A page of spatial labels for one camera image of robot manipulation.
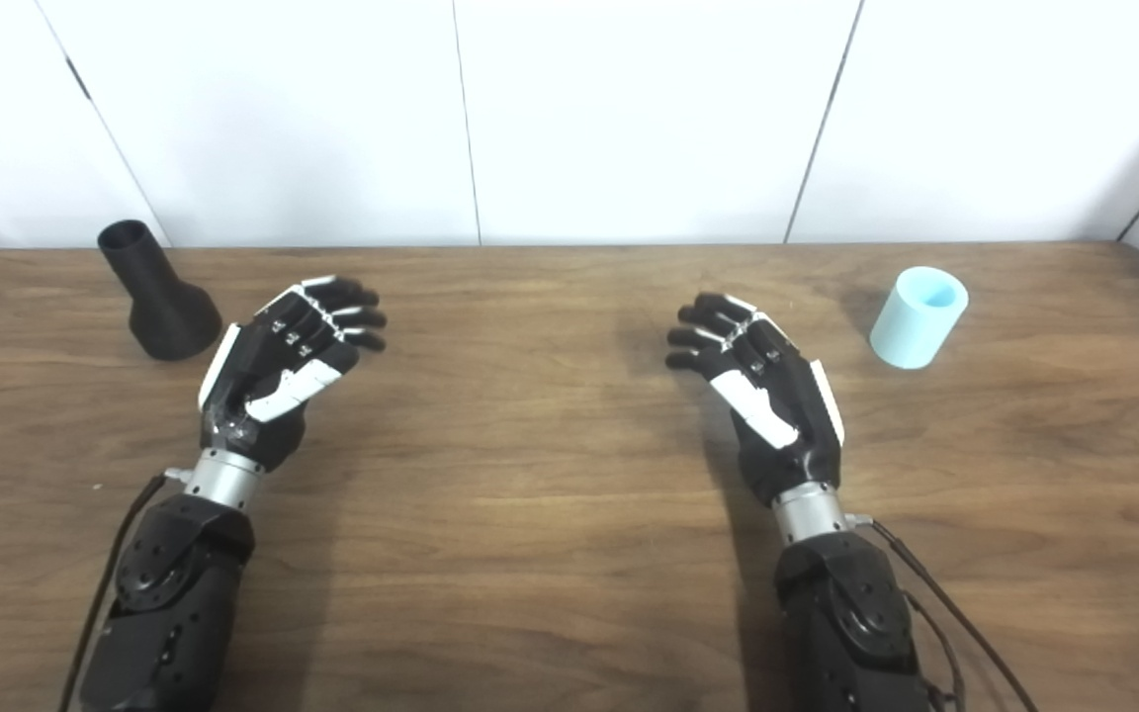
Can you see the black and white left hand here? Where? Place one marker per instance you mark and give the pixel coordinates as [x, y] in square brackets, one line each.
[268, 356]

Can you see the black and white right hand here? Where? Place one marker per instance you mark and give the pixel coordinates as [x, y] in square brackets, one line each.
[777, 396]

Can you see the light blue cylinder cup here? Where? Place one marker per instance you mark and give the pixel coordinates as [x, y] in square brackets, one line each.
[911, 331]

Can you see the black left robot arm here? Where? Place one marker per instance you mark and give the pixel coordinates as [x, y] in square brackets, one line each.
[174, 593]

